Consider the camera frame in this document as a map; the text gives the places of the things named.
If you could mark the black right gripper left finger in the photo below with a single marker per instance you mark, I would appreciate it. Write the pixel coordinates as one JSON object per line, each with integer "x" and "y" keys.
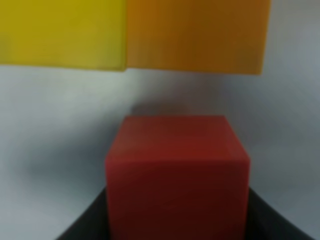
{"x": 93, "y": 224}

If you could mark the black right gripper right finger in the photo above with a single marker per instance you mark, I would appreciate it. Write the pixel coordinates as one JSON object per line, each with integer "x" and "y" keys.
{"x": 282, "y": 214}

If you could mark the red cube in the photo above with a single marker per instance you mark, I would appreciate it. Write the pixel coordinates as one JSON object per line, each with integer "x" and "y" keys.
{"x": 177, "y": 178}

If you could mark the yellow cube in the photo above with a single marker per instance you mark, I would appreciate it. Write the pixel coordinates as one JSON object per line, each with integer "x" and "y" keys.
{"x": 80, "y": 34}

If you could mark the orange cube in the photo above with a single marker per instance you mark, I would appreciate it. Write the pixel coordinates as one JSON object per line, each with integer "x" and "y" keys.
{"x": 216, "y": 36}

